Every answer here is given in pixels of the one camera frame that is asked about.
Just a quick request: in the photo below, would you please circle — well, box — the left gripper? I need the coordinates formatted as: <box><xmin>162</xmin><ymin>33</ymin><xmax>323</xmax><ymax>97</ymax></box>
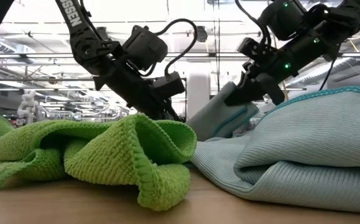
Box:
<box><xmin>93</xmin><ymin>61</ymin><xmax>187</xmax><ymax>123</ymax></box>

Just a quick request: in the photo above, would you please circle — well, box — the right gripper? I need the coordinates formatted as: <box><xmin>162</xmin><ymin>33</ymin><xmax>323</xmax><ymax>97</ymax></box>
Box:
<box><xmin>224</xmin><ymin>49</ymin><xmax>299</xmax><ymax>107</ymax></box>

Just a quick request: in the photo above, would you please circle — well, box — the blue microfiber towel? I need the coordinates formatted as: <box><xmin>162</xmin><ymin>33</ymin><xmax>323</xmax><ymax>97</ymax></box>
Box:
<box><xmin>190</xmin><ymin>86</ymin><xmax>360</xmax><ymax>215</ymax></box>
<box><xmin>186</xmin><ymin>81</ymin><xmax>261</xmax><ymax>141</ymax></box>

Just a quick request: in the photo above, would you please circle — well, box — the white pillar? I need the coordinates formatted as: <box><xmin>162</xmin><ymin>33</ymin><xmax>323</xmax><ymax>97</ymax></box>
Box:
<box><xmin>187</xmin><ymin>70</ymin><xmax>212</xmax><ymax>119</ymax></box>

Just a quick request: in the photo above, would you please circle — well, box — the clear plastic bin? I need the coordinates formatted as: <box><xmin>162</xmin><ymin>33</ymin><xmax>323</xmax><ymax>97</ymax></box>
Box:
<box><xmin>42</xmin><ymin>104</ymin><xmax>131</xmax><ymax>123</ymax></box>

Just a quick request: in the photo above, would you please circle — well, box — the white robot figure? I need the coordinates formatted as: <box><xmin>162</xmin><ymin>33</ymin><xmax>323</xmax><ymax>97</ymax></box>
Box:
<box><xmin>16</xmin><ymin>89</ymin><xmax>41</xmax><ymax>126</ymax></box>

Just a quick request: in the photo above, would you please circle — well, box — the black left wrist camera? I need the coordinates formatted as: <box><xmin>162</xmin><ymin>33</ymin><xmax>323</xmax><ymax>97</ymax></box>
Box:
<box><xmin>150</xmin><ymin>70</ymin><xmax>187</xmax><ymax>98</ymax></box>

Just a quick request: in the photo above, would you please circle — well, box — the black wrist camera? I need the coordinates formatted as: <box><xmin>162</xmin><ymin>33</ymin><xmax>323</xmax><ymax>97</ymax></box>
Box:
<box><xmin>236</xmin><ymin>36</ymin><xmax>264</xmax><ymax>62</ymax></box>
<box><xmin>150</xmin><ymin>70</ymin><xmax>187</xmax><ymax>98</ymax></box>

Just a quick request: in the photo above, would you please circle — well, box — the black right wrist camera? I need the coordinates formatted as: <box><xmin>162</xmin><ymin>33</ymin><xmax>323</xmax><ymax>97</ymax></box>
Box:
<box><xmin>236</xmin><ymin>36</ymin><xmax>264</xmax><ymax>62</ymax></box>

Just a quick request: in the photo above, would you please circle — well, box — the black ceiling cable reel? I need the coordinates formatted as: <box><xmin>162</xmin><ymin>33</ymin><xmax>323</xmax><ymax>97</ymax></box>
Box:
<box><xmin>196</xmin><ymin>26</ymin><xmax>209</xmax><ymax>44</ymax></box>

